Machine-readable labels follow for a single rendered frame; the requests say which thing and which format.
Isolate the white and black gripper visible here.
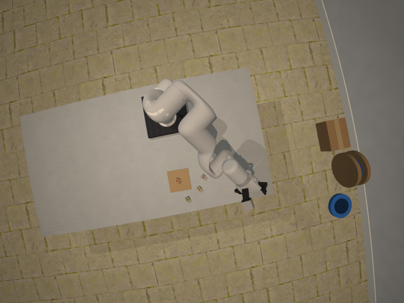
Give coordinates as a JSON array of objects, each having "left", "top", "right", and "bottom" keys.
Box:
[{"left": 234, "top": 175, "right": 268, "bottom": 195}]

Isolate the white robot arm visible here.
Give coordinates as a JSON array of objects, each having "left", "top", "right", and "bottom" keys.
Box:
[{"left": 142, "top": 78, "right": 253, "bottom": 187}]

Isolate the brown flat mat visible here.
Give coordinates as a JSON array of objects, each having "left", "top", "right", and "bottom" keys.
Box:
[{"left": 167, "top": 168, "right": 192, "bottom": 193}]

